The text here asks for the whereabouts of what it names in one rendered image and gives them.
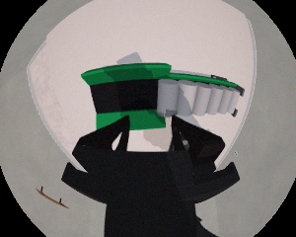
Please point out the grey cylinder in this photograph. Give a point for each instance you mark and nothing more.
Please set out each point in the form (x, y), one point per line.
(225, 101)
(202, 97)
(215, 99)
(168, 91)
(186, 97)
(234, 100)

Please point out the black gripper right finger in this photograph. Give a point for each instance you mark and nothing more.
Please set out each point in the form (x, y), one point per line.
(204, 146)

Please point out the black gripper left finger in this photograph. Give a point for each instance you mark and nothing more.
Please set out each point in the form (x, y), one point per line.
(104, 137)

